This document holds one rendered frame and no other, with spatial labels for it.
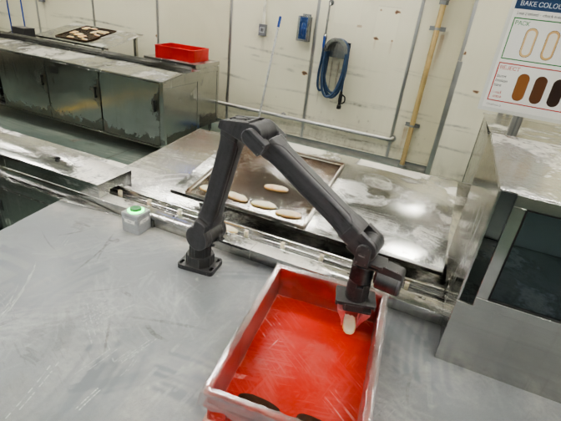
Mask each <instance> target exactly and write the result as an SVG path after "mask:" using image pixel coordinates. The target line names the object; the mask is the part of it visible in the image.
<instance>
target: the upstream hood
mask: <svg viewBox="0 0 561 421"><path fill-rule="evenodd" d="M0 165H1V166H4V167H7V168H9V169H12V170H16V171H19V172H22V173H24V174H27V175H31V176H33V177H36V178H39V179H41V180H46V181H48V182H51V183H54V184H56V185H61V186H63V187H66V188H69V189H71V190H76V191H78V192H81V193H84V194H86V195H91V196H93V197H96V198H101V197H103V196H105V195H108V194H110V189H111V188H114V187H115V186H117V185H120V184H123V185H124V187H125V186H126V185H128V186H131V187H132V182H131V175H132V173H131V170H126V169H124V168H121V167H118V166H115V165H110V164H107V163H104V162H101V161H98V160H93V159H90V158H88V157H84V156H82V155H76V154H74V153H70V152H68V151H65V150H60V149H57V148H54V147H51V146H48V145H43V144H40V143H37V142H34V141H31V140H28V139H24V138H20V137H17V136H15V135H11V134H7V133H3V132H1V131H0Z"/></svg>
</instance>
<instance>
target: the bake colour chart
mask: <svg viewBox="0 0 561 421"><path fill-rule="evenodd" d="M478 109H484V110H488V111H493V112H498V113H502V114H511V115H515V116H519V117H524V118H529V119H536V120H541V121H546V122H550V123H555V124H561V0H513V1H512V4H511V7H510V9H509V12H508V16H507V19H506V22H505V24H504V27H503V31H502V34H501V37H500V40H499V43H498V47H497V50H496V53H495V55H494V58H493V62H492V65H491V68H490V70H489V73H488V77H487V80H486V83H485V85H484V88H483V92H482V95H481V98H480V101H479V104H478Z"/></svg>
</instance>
